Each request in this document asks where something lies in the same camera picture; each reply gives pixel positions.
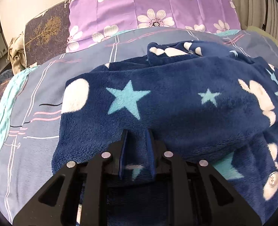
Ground beige striped cloth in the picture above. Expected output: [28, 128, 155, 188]
[7, 32, 27, 75]

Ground navy star fleece garment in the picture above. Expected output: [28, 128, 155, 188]
[52, 41, 278, 225]

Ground purple floral pillow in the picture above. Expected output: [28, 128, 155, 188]
[66, 0, 241, 53]

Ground cream window curtain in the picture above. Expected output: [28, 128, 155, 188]
[233, 0, 278, 41]

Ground blue-grey striped bed sheet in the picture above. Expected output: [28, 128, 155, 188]
[0, 27, 278, 221]

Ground dark tree-print pillow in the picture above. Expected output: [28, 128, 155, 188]
[24, 0, 71, 66]

